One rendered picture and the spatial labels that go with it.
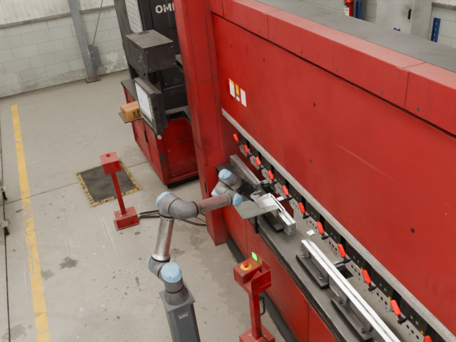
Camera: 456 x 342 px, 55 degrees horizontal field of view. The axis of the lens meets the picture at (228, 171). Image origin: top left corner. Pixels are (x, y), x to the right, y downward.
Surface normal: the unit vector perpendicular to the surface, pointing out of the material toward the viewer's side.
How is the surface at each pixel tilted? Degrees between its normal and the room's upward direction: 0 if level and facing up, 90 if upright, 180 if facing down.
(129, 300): 0
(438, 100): 90
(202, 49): 90
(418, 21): 90
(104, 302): 0
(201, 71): 90
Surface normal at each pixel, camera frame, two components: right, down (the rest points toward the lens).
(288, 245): -0.09, -0.85
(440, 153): -0.93, 0.26
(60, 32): 0.43, 0.44
